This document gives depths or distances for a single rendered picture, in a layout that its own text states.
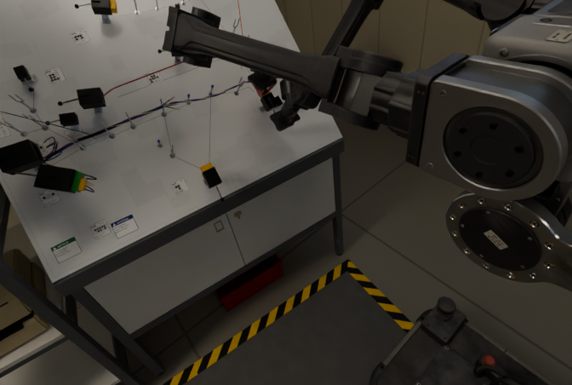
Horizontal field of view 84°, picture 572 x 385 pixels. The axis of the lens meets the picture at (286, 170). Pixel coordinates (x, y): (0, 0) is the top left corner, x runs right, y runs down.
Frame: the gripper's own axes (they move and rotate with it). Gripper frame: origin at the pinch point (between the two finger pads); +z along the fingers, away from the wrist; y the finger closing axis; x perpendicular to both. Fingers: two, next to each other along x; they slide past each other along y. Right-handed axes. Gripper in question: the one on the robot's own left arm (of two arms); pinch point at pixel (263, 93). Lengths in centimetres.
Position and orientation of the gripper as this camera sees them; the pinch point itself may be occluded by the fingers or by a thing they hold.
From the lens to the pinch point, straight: 128.2
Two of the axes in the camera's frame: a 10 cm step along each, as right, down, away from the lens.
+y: -7.8, 5.3, -3.4
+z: -0.7, 4.6, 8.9
